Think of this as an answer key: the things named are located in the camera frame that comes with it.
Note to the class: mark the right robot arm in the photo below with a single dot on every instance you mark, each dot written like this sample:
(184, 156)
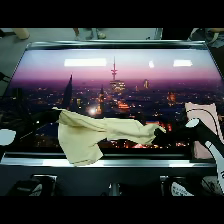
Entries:
(213, 148)

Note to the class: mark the cream shirt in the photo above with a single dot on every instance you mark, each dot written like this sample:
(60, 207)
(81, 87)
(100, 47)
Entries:
(80, 138)

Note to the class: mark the silver frame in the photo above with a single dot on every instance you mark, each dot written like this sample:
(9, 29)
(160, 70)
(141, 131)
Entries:
(133, 163)

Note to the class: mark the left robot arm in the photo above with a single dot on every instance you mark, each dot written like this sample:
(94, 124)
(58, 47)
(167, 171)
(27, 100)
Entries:
(7, 137)

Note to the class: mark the pink garment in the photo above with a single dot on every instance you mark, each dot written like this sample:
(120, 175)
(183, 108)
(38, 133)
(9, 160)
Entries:
(203, 113)

